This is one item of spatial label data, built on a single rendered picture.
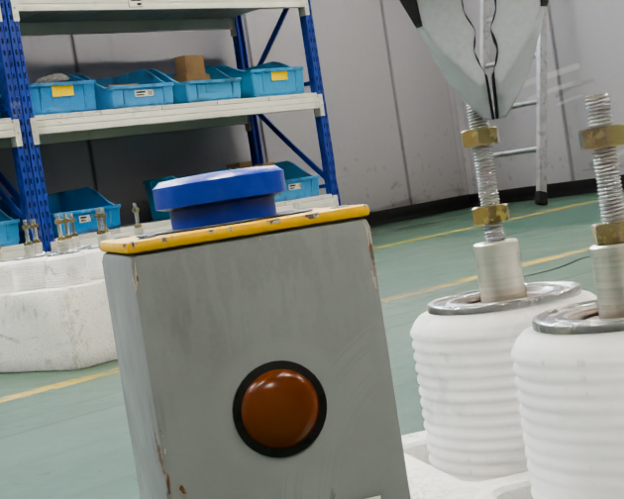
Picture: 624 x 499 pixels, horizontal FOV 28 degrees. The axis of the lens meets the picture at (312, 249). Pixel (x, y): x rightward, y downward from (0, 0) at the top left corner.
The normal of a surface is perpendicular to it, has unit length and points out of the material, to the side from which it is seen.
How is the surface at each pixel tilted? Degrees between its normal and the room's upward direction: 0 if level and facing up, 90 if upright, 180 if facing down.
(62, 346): 90
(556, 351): 58
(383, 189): 90
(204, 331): 90
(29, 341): 90
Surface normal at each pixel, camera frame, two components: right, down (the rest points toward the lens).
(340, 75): 0.69, -0.07
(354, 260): 0.27, 0.01
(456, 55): -0.13, 0.07
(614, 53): -0.71, 0.15
